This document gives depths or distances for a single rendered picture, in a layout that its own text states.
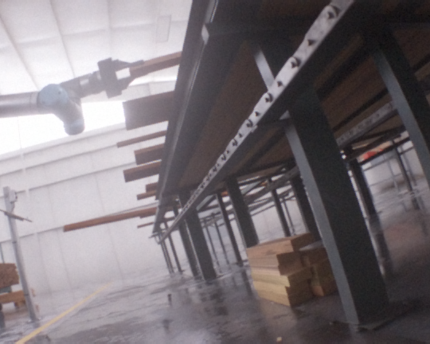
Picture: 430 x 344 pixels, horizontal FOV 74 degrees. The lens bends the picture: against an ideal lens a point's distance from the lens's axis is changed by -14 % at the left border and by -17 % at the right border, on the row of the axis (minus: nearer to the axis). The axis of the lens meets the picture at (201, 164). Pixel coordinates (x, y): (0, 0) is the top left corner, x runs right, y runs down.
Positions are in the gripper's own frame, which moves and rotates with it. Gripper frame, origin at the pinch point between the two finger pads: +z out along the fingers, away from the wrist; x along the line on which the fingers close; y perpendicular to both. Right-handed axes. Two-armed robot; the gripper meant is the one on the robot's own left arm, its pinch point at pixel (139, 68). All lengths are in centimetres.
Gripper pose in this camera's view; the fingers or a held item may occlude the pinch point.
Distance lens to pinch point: 113.4
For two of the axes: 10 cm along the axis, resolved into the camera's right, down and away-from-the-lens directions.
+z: 9.6, -2.8, 0.9
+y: -2.0, -4.1, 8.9
